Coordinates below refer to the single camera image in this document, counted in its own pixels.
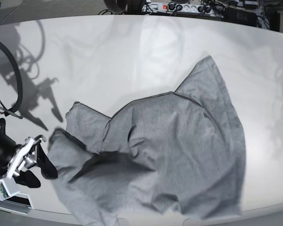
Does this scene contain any grey t-shirt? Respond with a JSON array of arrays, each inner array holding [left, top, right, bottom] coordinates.
[[48, 56, 246, 226]]

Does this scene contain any black box background right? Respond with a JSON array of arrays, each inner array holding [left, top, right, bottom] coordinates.
[[224, 8, 257, 27]]

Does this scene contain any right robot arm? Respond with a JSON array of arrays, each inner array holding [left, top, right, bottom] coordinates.
[[0, 118, 58, 188]]

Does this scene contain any white power strip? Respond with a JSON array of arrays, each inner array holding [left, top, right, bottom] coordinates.
[[141, 1, 225, 16]]

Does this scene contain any white slotted bracket table edge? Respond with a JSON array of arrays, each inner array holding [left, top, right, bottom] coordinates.
[[0, 193, 34, 215]]

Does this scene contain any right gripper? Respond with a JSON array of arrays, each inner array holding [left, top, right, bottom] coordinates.
[[10, 135, 58, 188]]

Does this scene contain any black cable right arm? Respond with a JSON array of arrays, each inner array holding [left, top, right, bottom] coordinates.
[[0, 36, 24, 118]]

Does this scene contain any black coiled cable bundle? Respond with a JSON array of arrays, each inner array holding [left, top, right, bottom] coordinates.
[[103, 0, 142, 15]]

